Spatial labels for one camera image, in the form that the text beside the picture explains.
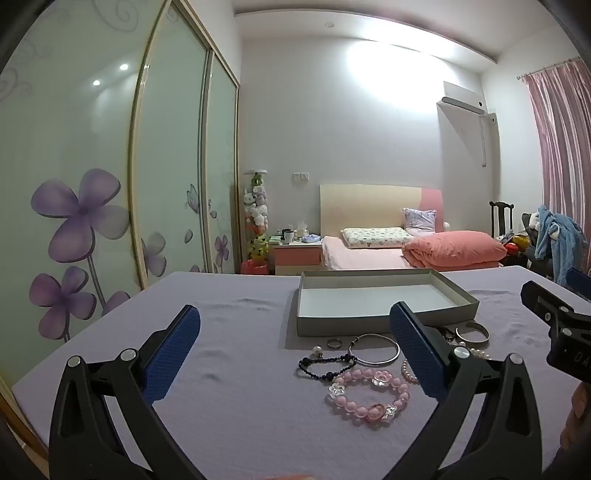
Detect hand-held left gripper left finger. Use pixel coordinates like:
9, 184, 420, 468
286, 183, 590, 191
48, 305, 206, 480

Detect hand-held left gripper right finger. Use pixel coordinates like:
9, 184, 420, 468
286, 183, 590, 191
389, 301, 543, 480

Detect thin silver bangle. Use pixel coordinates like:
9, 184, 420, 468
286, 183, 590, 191
347, 333, 402, 367

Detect white pearl bracelet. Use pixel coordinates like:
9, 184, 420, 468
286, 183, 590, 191
457, 339, 492, 363

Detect wide engraved silver cuff bangle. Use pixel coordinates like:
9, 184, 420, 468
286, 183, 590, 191
455, 322, 491, 347

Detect grey cardboard tray box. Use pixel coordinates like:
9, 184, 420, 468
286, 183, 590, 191
295, 268, 480, 337

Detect pink bead flower bracelet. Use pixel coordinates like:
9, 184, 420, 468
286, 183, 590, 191
328, 367, 411, 428

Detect dark blue bead bracelet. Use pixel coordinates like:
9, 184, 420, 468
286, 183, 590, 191
298, 352, 356, 383

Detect person's right hand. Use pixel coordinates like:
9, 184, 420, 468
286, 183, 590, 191
560, 383, 591, 450

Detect blue bathrobe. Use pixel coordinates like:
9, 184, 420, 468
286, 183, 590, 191
534, 207, 588, 284

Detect dark padded chair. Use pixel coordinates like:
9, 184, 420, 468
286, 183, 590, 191
522, 212, 559, 274

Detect purple tablecloth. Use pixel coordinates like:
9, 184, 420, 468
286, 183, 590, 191
11, 265, 591, 480

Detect red and yellow toys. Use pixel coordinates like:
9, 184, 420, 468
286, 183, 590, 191
498, 233, 532, 257

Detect dark wooden chair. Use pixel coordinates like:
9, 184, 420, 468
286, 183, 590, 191
489, 200, 515, 240

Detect folded pink duvet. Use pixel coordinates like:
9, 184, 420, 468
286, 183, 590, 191
403, 231, 508, 271

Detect bed with pink sheet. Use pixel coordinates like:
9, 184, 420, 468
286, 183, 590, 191
321, 234, 499, 271

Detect pink curtain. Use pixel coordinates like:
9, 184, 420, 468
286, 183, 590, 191
522, 60, 591, 278

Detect white patterned pillow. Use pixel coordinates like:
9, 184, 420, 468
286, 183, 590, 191
341, 227, 415, 249

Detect purple square pillow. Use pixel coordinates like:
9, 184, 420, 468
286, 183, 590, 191
403, 209, 437, 236

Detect pink and white nightstand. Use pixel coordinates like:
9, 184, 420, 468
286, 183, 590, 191
269, 241, 323, 276

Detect cream and pink headboard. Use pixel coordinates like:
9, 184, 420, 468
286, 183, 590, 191
320, 185, 444, 237

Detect clear tube of plush toys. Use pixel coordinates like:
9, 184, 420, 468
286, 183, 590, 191
242, 168, 271, 261

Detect curtain rod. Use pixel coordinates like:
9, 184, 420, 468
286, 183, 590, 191
516, 56, 583, 80

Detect white air conditioner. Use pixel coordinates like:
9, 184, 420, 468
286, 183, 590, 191
438, 80, 485, 114

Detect air conditioner cable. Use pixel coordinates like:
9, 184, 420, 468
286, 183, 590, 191
478, 112, 499, 168

